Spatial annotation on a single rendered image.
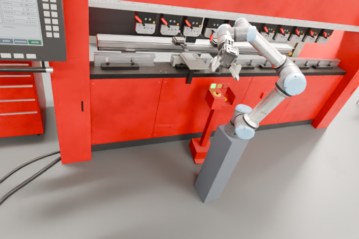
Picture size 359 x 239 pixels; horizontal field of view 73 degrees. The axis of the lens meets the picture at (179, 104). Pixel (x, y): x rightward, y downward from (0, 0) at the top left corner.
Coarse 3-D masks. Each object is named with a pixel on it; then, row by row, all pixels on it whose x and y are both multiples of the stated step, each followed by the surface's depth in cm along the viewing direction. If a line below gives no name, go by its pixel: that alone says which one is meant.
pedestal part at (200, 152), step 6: (192, 138) 261; (198, 138) 262; (192, 144) 257; (198, 144) 255; (192, 150) 257; (198, 150) 248; (204, 150) 250; (198, 156) 250; (204, 156) 253; (198, 162) 250
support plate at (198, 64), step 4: (180, 56) 212; (196, 56) 218; (184, 60) 206; (188, 60) 207; (192, 60) 209; (196, 60) 210; (200, 60) 212; (188, 64) 202; (192, 64) 203; (196, 64) 205; (200, 64) 206; (204, 64) 208; (192, 68) 197; (196, 68) 199; (200, 68) 200; (204, 68) 202; (208, 68) 203
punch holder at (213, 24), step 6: (204, 18) 208; (210, 18) 202; (204, 24) 209; (210, 24) 205; (216, 24) 207; (222, 24) 209; (204, 30) 210; (210, 30) 208; (216, 30) 211; (216, 36) 214
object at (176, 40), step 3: (174, 39) 233; (177, 39) 230; (180, 39) 232; (183, 39) 233; (174, 42) 233; (177, 42) 230; (180, 42) 231; (183, 42) 232; (183, 45) 230; (186, 45) 236; (183, 48) 225; (186, 48) 226; (186, 51) 222
